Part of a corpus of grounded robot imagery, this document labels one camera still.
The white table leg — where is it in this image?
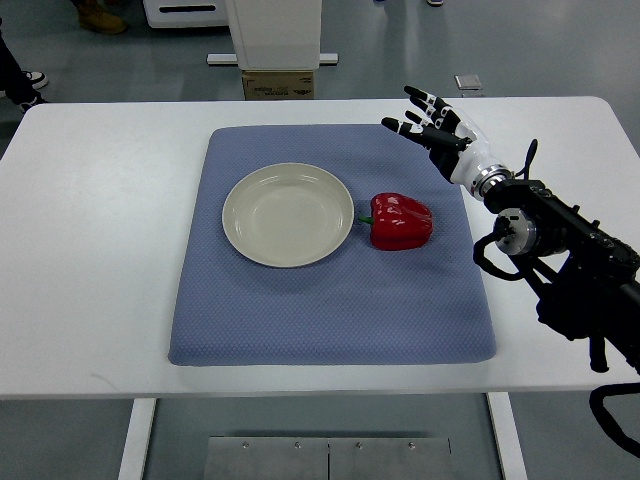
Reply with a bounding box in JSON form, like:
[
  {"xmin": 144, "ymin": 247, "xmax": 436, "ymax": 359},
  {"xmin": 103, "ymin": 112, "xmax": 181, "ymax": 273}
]
[
  {"xmin": 117, "ymin": 398, "xmax": 156, "ymax": 480},
  {"xmin": 486, "ymin": 392, "xmax": 528, "ymax": 480}
]

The metal floor plate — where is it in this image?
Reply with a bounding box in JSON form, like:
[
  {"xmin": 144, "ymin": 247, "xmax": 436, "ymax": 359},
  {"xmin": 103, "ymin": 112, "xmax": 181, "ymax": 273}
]
[{"xmin": 203, "ymin": 437, "xmax": 455, "ymax": 479}]

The tan work boot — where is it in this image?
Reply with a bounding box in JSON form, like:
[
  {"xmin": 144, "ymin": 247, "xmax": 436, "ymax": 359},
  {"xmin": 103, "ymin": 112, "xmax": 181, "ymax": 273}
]
[{"xmin": 75, "ymin": 0, "xmax": 129, "ymax": 35}]

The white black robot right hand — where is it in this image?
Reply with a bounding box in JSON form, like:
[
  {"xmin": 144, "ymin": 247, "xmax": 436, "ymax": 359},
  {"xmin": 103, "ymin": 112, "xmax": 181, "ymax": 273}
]
[{"xmin": 381, "ymin": 85, "xmax": 513, "ymax": 200}]

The white table leg right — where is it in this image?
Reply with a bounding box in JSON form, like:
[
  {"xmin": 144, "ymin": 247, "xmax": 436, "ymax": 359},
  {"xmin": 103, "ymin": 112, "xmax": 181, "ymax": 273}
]
[{"xmin": 486, "ymin": 392, "xmax": 528, "ymax": 480}]

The person in dark trousers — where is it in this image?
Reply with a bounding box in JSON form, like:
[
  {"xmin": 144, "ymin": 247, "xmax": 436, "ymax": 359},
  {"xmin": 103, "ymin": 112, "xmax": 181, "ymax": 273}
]
[{"xmin": 0, "ymin": 38, "xmax": 47, "ymax": 113}]

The white cabinet with slot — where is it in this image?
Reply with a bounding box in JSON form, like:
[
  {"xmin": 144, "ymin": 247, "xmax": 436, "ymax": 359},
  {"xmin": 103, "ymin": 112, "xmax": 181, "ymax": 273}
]
[{"xmin": 142, "ymin": 0, "xmax": 228, "ymax": 29}]

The white table leg left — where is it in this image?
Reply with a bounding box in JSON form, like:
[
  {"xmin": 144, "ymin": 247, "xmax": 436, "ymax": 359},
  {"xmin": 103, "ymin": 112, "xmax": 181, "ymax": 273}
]
[{"xmin": 117, "ymin": 398, "xmax": 156, "ymax": 480}]

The blue textured mat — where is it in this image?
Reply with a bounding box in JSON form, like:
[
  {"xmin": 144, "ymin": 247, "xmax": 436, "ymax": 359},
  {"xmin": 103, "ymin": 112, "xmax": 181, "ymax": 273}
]
[{"xmin": 168, "ymin": 124, "xmax": 496, "ymax": 366}]

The cream round plate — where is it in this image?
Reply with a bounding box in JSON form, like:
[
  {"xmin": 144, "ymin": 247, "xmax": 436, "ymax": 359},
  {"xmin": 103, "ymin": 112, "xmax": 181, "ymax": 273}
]
[{"xmin": 221, "ymin": 163, "xmax": 354, "ymax": 268}]

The white machine column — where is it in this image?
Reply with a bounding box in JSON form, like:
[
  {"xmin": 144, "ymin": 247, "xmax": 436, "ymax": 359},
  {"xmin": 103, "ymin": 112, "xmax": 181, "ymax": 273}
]
[{"xmin": 207, "ymin": 0, "xmax": 339, "ymax": 71}]

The red bell pepper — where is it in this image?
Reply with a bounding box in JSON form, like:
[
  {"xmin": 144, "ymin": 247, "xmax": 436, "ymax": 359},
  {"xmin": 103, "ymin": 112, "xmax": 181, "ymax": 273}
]
[{"xmin": 358, "ymin": 192, "xmax": 434, "ymax": 251}]

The brown cardboard box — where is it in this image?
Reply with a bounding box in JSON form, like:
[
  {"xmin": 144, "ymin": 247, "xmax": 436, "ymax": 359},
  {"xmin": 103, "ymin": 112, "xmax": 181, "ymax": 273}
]
[{"xmin": 242, "ymin": 71, "xmax": 315, "ymax": 101}]

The black white sneaker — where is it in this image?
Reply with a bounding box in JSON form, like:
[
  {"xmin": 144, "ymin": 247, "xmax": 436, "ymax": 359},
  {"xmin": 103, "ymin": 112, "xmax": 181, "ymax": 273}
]
[{"xmin": 23, "ymin": 71, "xmax": 49, "ymax": 90}]

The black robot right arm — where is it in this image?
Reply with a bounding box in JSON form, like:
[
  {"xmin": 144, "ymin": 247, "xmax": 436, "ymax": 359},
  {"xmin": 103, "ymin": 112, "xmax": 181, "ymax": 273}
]
[{"xmin": 472, "ymin": 165, "xmax": 639, "ymax": 373}]

